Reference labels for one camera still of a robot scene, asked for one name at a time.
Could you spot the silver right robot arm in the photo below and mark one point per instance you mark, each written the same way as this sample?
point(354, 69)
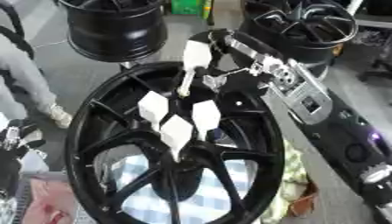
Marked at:
point(337, 131)

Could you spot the pink bag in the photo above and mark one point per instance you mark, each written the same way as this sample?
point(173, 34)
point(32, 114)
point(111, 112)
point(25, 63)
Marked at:
point(48, 198)

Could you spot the green floral cloth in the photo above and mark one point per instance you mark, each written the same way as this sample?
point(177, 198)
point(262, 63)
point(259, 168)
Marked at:
point(293, 172)

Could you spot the green box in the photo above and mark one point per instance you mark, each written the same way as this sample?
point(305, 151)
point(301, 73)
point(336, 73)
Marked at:
point(189, 6)

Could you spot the brown bag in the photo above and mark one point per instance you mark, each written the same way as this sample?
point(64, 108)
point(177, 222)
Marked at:
point(303, 201)

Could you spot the person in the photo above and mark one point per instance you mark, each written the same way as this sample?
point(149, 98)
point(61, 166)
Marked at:
point(20, 73)

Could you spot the black wheel rim with spokes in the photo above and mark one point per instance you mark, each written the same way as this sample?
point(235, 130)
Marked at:
point(306, 38)

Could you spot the black spoked wheel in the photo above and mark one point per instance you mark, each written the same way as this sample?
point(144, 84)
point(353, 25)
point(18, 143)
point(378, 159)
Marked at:
point(77, 157)

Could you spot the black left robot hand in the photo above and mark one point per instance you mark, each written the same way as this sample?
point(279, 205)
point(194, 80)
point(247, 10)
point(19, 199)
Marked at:
point(11, 157)

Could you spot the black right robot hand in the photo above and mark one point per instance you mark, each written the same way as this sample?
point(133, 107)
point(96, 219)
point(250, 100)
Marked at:
point(245, 43)

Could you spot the white pin with stem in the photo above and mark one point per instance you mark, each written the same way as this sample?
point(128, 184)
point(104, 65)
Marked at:
point(196, 55)
point(207, 115)
point(153, 106)
point(176, 132)

